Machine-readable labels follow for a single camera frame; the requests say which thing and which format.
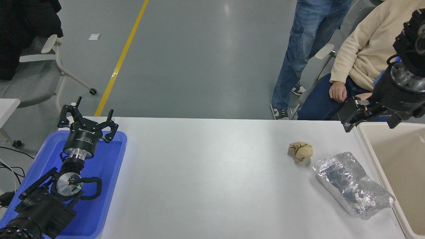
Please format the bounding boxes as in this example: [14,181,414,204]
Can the large pale bin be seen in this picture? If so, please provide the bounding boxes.
[356,121,425,239]

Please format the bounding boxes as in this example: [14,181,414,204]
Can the black floor cables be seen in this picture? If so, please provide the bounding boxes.
[0,146,35,186]

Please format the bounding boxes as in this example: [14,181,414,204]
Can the grey chair with white armrest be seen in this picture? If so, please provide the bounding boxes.
[290,0,377,120]

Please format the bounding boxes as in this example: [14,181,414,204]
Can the crumpled tan paper ball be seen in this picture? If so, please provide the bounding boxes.
[288,142,313,162]

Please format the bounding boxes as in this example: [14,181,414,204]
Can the white side table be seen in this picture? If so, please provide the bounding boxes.
[0,99,21,143]

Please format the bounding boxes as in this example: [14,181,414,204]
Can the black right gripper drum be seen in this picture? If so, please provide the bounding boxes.
[371,70,425,113]

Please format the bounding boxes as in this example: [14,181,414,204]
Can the seated person's right hand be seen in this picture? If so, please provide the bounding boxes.
[329,81,348,103]

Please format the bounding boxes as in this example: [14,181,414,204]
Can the seated person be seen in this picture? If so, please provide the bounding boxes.
[297,0,425,120]

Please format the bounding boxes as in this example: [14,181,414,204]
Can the black jacket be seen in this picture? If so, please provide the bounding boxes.
[0,0,63,81]

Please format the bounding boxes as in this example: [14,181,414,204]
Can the standing person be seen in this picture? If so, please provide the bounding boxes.
[270,0,354,120]

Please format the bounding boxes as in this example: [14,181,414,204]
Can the blue lanyard with badge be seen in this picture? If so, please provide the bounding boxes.
[373,56,402,85]

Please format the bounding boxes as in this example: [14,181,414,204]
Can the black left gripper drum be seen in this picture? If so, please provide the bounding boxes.
[63,122,101,156]

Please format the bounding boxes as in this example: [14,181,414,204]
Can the grey office chair white frame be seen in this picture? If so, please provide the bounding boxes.
[0,34,98,148]

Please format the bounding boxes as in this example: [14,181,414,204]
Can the blue plastic tray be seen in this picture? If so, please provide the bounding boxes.
[0,130,128,239]

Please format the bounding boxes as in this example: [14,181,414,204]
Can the small black object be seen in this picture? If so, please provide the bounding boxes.
[0,191,16,208]

